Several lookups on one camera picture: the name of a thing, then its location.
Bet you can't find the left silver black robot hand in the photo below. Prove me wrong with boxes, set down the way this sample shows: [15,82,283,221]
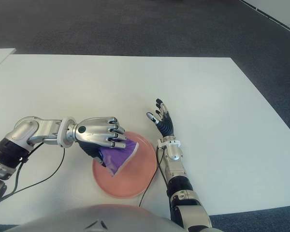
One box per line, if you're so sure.
[71,116,128,168]

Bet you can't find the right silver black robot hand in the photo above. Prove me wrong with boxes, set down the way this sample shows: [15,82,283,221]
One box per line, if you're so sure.
[145,98,175,138]

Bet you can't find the purple tissue paper pack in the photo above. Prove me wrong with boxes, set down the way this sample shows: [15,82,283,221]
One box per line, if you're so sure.
[98,138,139,178]

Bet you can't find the round pink plate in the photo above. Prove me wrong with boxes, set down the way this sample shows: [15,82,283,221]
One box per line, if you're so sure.
[92,131,158,200]

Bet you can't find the silver robot torso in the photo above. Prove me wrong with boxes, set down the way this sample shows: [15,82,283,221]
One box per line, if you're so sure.
[4,203,182,232]

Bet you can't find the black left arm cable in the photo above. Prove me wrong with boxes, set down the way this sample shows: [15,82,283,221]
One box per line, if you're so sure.
[0,142,66,206]

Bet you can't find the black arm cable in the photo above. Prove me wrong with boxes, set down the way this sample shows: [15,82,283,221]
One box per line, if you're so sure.
[0,142,66,206]
[138,146,171,208]

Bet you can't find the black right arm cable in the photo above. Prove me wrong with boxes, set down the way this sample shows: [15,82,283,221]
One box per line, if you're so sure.
[138,146,171,208]

